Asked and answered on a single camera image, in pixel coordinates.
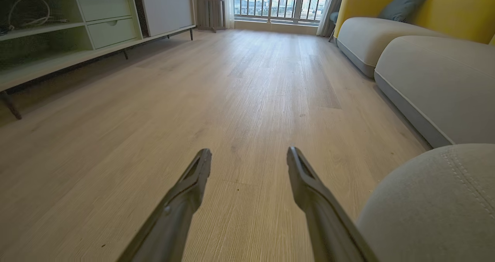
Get window railing with bars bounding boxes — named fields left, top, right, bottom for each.
left=234, top=0, right=331, bottom=24

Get small pale green drawer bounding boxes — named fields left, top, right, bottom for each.
left=76, top=0, right=132, bottom=22

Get white and green TV cabinet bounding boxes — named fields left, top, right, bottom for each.
left=0, top=0, right=197, bottom=120

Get grey curtain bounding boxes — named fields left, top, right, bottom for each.
left=316, top=0, right=352, bottom=37

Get yellow sofa backrest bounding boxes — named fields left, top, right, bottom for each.
left=333, top=0, right=495, bottom=46

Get wooden side table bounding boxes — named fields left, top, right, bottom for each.
left=196, top=0, right=227, bottom=33

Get white coiled cable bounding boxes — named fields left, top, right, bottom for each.
left=8, top=0, right=70, bottom=28

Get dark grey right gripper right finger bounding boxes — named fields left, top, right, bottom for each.
left=287, top=147, right=379, bottom=262

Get white sheer curtain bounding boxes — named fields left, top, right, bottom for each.
left=224, top=0, right=235, bottom=29

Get grey sofa seat cushion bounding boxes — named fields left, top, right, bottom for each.
left=374, top=36, right=495, bottom=148
left=336, top=17, right=449, bottom=79

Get grey rounded sofa seat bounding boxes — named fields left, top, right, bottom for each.
left=356, top=144, right=495, bottom=262

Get large pale green drawer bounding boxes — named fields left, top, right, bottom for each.
left=87, top=17, right=138, bottom=50

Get white cabinet sliding door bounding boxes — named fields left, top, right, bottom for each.
left=141, top=0, right=196, bottom=37

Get grey throw pillow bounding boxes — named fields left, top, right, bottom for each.
left=378, top=0, right=440, bottom=22

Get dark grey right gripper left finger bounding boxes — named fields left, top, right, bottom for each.
left=117, top=149, right=212, bottom=262

